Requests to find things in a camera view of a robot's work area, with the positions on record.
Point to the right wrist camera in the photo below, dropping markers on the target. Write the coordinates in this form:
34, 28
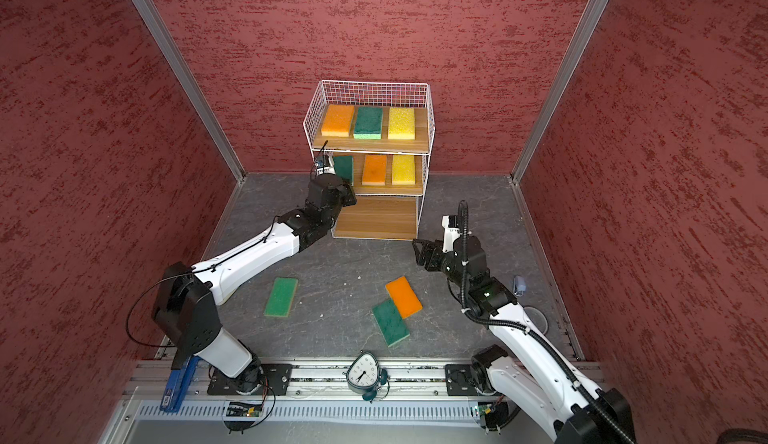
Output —
452, 232

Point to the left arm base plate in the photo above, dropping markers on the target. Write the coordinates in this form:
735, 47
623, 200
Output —
264, 379

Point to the light green sponge left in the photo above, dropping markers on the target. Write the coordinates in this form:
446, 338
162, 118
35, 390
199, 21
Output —
280, 301

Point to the top wooden shelf board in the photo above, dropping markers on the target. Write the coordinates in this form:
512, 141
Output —
421, 145

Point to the middle wooden shelf board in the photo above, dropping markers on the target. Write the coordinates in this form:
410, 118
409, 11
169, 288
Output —
388, 188

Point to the bottom wooden shelf board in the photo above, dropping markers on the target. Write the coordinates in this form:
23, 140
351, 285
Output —
379, 218

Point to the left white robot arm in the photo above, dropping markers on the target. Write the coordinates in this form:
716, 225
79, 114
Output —
186, 305

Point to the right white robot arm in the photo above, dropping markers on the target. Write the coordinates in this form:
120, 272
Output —
524, 366

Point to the brown tape roll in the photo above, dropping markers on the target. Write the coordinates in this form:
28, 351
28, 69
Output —
538, 318

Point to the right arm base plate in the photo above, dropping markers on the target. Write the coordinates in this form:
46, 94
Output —
459, 380

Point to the orange sponge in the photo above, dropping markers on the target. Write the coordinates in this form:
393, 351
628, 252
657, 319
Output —
338, 121
374, 170
404, 297

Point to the dark green sponge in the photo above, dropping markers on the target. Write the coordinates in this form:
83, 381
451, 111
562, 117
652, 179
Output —
368, 123
390, 323
344, 167

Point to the wooden shelf board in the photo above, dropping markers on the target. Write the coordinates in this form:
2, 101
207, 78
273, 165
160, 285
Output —
379, 218
421, 145
388, 188

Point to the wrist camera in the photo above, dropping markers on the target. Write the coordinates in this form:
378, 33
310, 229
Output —
323, 163
452, 232

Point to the white wire shelf rack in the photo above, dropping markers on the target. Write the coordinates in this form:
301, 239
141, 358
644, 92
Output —
375, 94

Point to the aluminium mounting rail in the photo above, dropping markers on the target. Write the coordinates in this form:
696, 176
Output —
318, 379

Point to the white kitchen timer dial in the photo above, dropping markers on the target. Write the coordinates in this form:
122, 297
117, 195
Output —
366, 377

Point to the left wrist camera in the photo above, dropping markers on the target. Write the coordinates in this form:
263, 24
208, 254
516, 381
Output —
323, 163

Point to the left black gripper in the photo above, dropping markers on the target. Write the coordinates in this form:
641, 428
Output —
350, 199

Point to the yellow sponge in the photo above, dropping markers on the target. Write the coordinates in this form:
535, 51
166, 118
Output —
401, 124
403, 170

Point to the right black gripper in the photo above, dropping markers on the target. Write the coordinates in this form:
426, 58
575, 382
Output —
435, 249

